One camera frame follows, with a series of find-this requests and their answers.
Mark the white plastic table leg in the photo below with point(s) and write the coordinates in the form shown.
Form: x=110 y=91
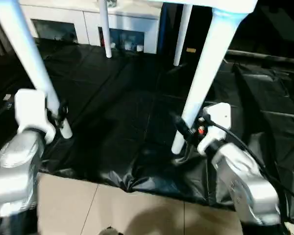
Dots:
x=105 y=29
x=205 y=73
x=182 y=34
x=31 y=56

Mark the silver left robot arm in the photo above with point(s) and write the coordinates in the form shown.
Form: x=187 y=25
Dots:
x=17 y=171

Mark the black mat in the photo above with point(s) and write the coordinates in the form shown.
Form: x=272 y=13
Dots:
x=112 y=98

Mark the black case with brass label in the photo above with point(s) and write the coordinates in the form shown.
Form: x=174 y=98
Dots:
x=191 y=49

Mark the white cabinet with glass doors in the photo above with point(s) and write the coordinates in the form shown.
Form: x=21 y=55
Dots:
x=63 y=14

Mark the dark long metal bar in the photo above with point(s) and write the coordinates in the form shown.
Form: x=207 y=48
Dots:
x=264 y=56

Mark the dark grey curtain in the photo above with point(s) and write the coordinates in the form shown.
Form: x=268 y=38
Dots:
x=0 y=36

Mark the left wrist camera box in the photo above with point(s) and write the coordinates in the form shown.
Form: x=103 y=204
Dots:
x=30 y=110

